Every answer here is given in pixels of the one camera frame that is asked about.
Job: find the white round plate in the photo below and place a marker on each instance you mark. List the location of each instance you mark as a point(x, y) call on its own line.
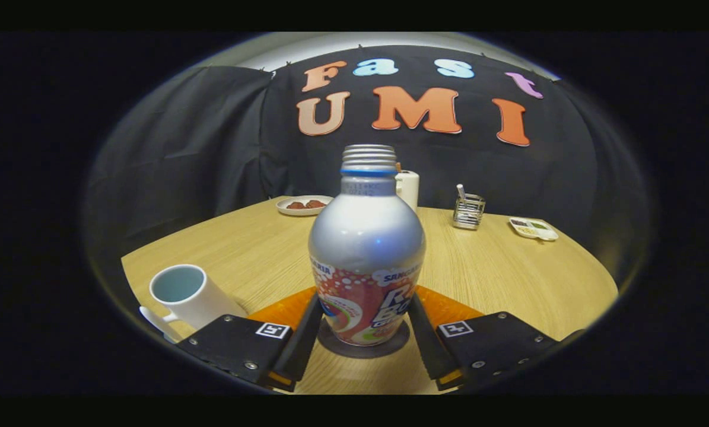
point(304, 212)

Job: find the black backdrop cloth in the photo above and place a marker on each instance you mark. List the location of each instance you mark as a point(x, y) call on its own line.
point(182, 148)

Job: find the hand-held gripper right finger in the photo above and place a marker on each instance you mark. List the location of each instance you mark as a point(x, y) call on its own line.
point(431, 347)

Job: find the silver juice bottle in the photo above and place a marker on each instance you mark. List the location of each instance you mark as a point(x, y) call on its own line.
point(366, 237)

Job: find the dark round coaster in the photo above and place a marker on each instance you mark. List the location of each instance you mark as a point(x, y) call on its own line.
point(360, 351)

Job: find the white cup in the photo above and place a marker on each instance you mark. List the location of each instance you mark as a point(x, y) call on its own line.
point(197, 299)

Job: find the wooden table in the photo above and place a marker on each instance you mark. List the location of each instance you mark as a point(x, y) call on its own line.
point(496, 273)

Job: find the white toaster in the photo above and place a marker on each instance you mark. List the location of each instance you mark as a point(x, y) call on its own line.
point(409, 190)

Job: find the white divided tray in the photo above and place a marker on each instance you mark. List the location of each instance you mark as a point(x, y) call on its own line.
point(533, 229)

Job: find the white utensil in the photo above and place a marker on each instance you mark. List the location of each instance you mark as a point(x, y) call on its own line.
point(461, 191)

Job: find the red food piece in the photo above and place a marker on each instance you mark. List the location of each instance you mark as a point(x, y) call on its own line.
point(316, 204)
point(295, 205)

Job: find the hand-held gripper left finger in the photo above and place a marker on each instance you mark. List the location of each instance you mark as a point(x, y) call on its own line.
point(304, 344)

